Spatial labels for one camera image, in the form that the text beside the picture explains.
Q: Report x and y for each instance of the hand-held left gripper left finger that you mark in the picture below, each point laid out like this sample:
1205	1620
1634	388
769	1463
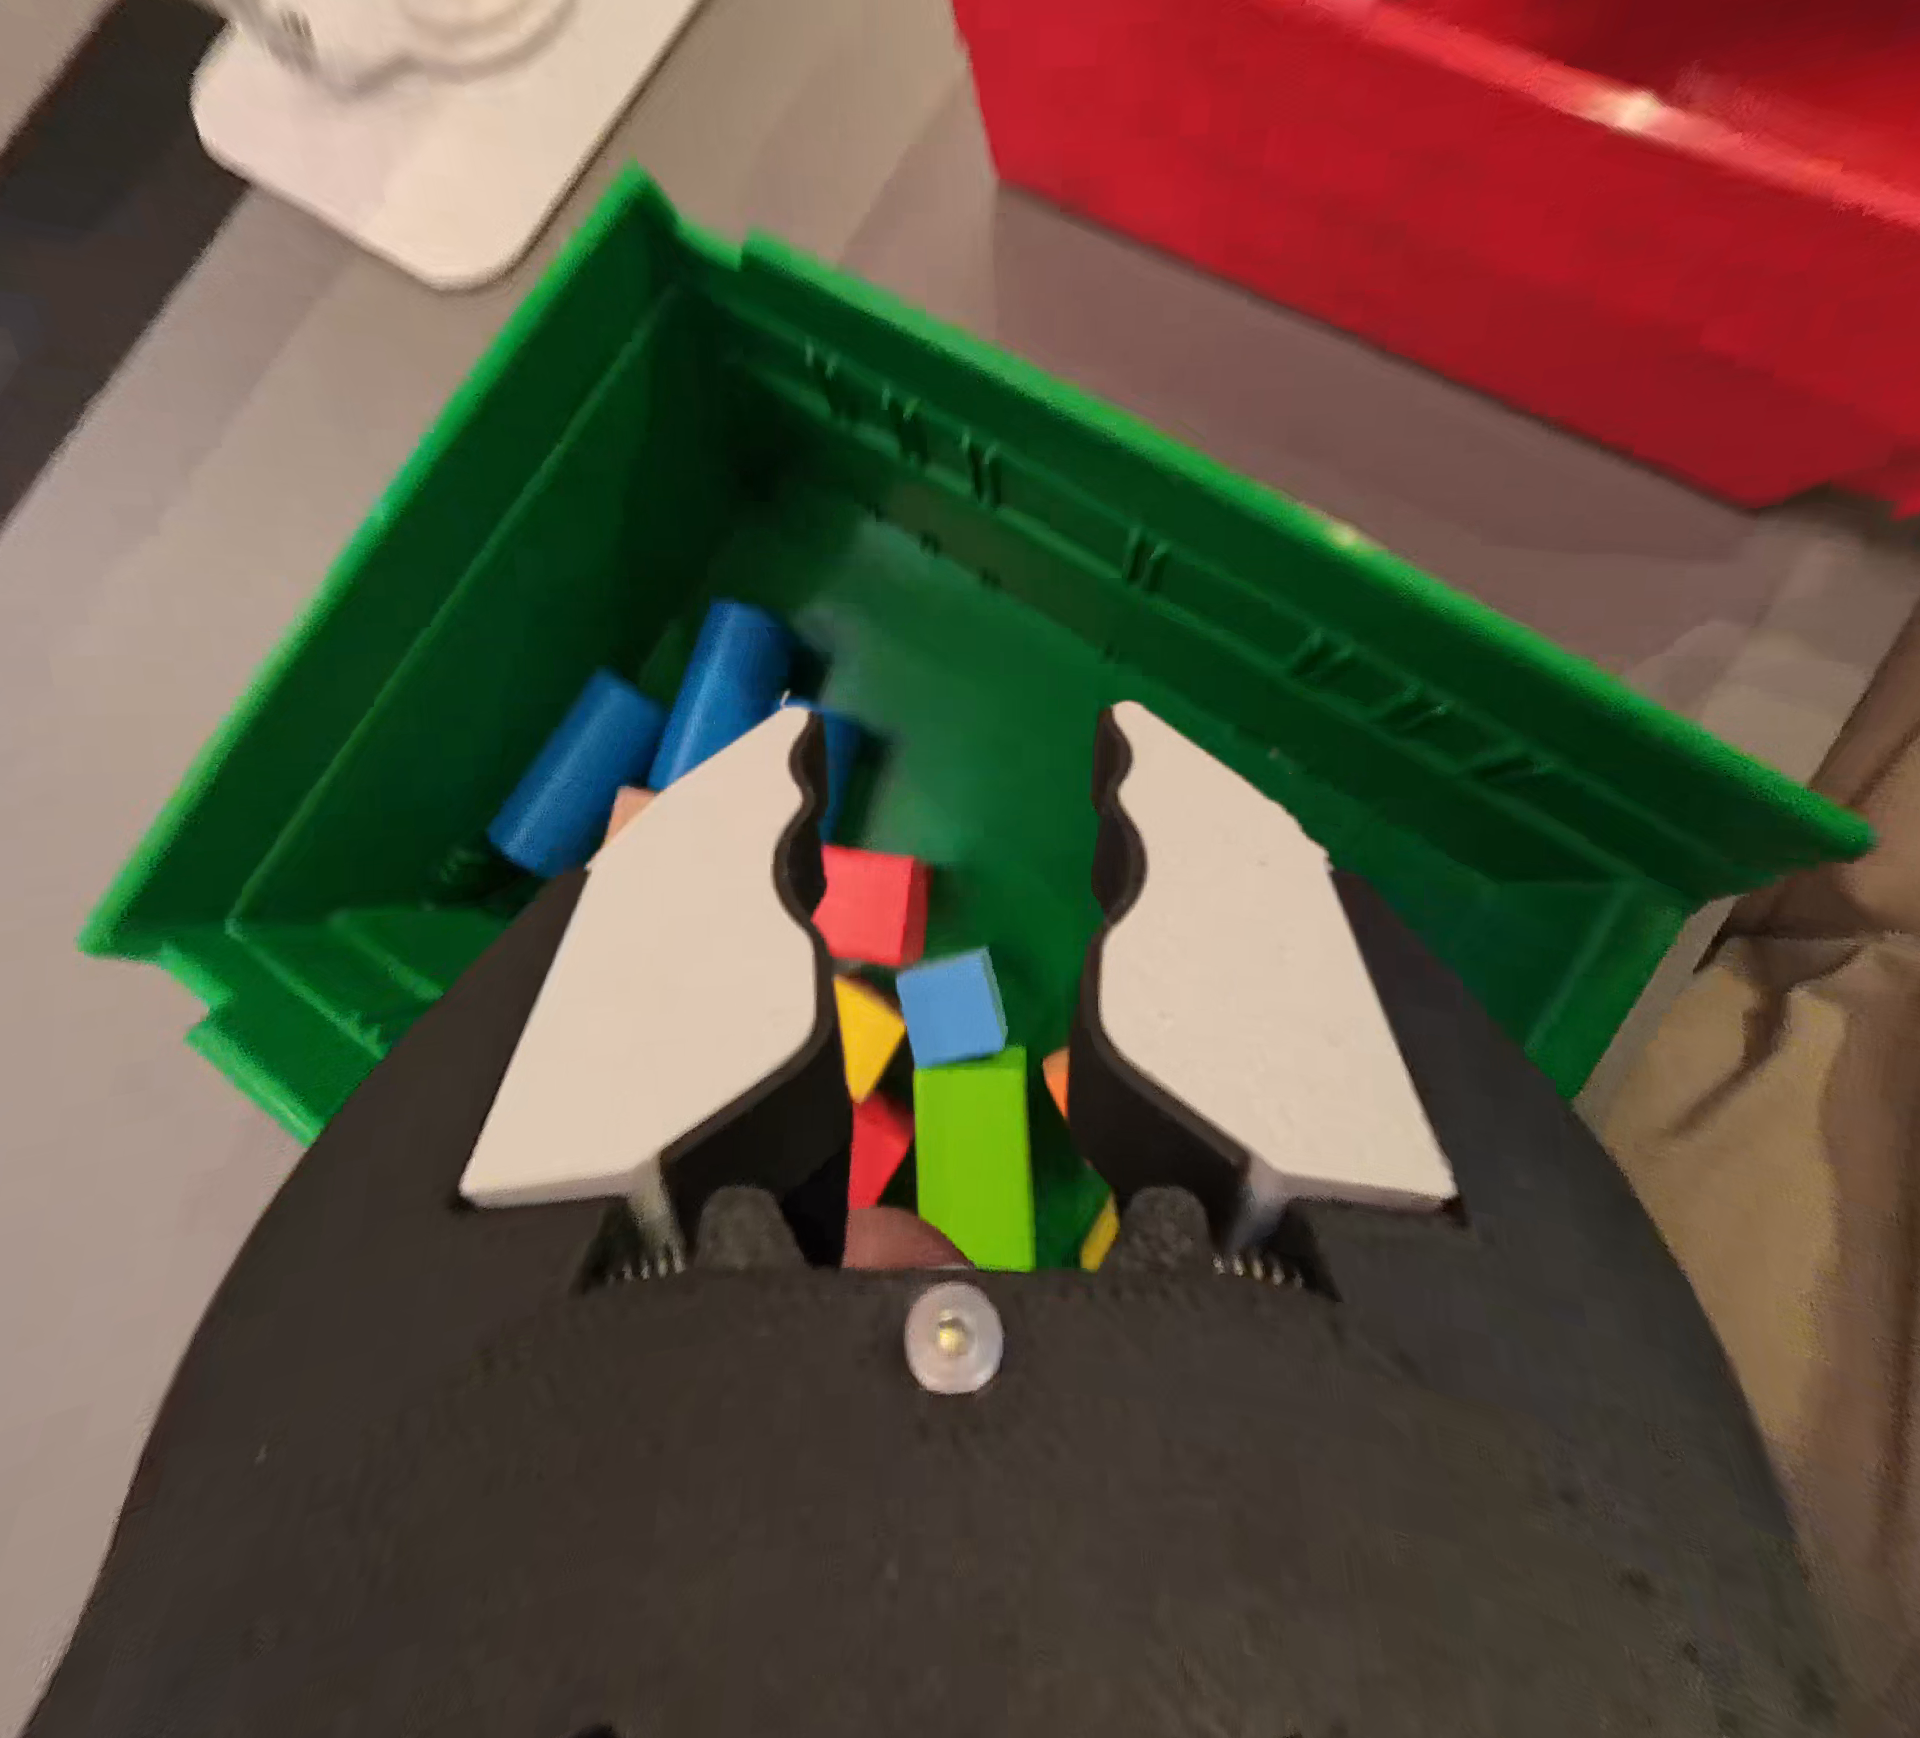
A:
674	987

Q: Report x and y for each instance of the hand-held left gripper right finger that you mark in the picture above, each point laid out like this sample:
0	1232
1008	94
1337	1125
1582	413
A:
1246	1003

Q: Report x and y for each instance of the red wooden cube block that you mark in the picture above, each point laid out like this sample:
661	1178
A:
874	906

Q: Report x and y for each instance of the red plastic bin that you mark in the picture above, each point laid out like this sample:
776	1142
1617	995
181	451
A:
1349	148

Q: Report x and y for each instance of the green plastic bin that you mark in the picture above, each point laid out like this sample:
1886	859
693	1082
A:
990	658

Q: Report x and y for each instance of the tan wooden block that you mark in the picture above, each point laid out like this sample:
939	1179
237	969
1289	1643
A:
627	815

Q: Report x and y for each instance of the yellow wooden triangle block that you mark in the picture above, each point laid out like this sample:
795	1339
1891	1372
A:
867	1033

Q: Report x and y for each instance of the orange wooden block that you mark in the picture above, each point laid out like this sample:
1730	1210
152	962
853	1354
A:
1058	1082

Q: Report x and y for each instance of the blue wooden cylinder block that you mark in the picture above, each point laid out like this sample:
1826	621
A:
726	688
576	777
840	771

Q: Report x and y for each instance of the red wooden triangle block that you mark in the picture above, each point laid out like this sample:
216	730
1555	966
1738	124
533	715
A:
875	1154

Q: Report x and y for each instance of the blue wooden cube block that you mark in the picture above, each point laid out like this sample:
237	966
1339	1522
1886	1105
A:
954	1006

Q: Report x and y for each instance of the green wooden rectangular block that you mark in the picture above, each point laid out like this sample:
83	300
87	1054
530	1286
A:
975	1154

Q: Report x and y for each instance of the person's beige trousers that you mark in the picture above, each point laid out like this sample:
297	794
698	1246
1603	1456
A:
1800	1167

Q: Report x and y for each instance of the white sign stand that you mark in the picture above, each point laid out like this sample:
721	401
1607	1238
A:
600	13

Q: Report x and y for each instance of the black tape strip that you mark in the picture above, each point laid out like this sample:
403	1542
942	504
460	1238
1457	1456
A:
91	239

